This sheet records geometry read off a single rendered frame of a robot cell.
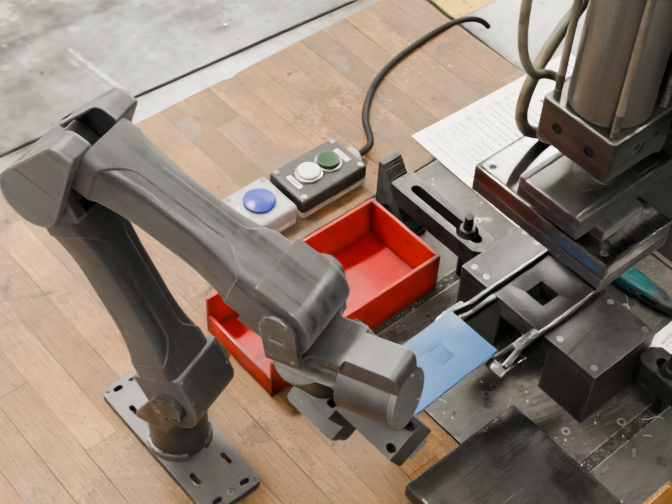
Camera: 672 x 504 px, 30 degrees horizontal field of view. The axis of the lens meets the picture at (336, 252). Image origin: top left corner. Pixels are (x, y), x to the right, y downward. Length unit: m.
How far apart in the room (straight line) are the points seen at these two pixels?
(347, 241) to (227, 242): 0.51
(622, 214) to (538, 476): 0.29
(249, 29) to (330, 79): 1.54
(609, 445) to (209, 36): 2.09
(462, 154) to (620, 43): 0.59
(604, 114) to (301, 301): 0.33
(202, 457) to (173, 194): 0.39
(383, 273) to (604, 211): 0.36
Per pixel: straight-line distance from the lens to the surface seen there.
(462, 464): 1.34
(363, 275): 1.50
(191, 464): 1.34
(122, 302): 1.18
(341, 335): 1.07
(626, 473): 1.39
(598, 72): 1.14
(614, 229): 1.26
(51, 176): 1.07
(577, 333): 1.38
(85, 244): 1.14
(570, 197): 1.23
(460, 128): 1.70
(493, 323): 1.43
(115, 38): 3.27
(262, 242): 1.04
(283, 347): 1.04
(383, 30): 1.84
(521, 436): 1.37
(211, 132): 1.68
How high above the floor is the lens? 2.05
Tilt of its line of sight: 49 degrees down
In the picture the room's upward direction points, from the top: 3 degrees clockwise
